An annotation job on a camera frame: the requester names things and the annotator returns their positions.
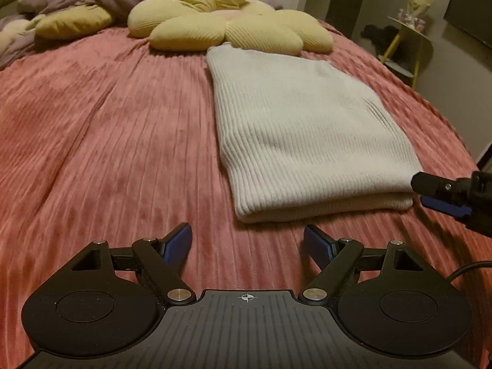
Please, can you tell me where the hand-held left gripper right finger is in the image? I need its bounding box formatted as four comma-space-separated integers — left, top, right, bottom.
302, 225, 425, 306

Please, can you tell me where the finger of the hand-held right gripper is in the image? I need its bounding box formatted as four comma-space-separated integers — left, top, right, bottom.
411, 171, 462, 200
420, 195, 473, 220

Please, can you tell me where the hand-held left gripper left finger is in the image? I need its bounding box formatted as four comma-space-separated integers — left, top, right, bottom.
67, 222, 196, 306

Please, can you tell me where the white knit sweater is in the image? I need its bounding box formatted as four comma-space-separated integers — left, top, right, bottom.
206, 44, 423, 224

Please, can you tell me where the pink ribbed blanket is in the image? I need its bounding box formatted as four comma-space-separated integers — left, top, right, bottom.
0, 19, 481, 369

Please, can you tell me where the yellow-legged side table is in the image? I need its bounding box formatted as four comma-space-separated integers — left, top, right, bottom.
379, 15, 433, 89

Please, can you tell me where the dark cloth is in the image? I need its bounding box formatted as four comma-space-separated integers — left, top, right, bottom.
361, 24, 400, 45

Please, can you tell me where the yellow flower pillow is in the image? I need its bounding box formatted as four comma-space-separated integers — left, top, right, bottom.
128, 0, 334, 56

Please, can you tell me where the small yellow pillow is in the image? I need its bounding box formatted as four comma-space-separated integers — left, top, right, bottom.
34, 6, 114, 40

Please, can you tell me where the light pink plush blanket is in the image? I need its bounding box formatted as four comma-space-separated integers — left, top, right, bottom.
0, 15, 45, 54

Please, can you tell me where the black cable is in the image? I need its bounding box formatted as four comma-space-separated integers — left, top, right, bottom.
448, 260, 492, 282

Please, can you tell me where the black wall television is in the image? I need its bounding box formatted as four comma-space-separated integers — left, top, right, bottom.
443, 0, 492, 49

